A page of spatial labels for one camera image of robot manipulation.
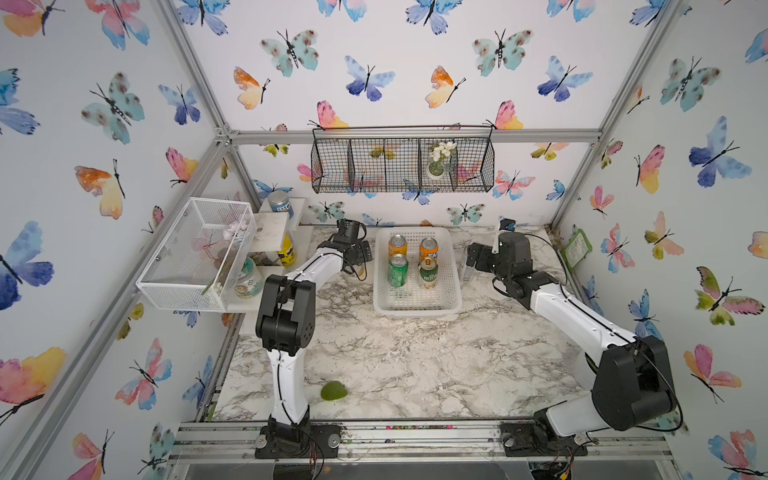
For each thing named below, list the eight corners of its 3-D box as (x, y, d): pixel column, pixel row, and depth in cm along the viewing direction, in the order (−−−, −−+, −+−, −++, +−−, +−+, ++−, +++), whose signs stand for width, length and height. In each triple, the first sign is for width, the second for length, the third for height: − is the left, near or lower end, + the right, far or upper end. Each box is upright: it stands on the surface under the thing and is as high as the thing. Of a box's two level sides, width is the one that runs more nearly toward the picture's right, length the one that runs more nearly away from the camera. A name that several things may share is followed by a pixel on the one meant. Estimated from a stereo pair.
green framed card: (568, 268, 112) (580, 251, 105) (558, 246, 119) (568, 229, 111) (582, 268, 112) (595, 251, 105) (571, 246, 119) (583, 229, 111)
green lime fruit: (322, 400, 82) (319, 397, 80) (324, 384, 85) (322, 381, 82) (346, 400, 82) (345, 397, 80) (348, 384, 85) (346, 381, 82)
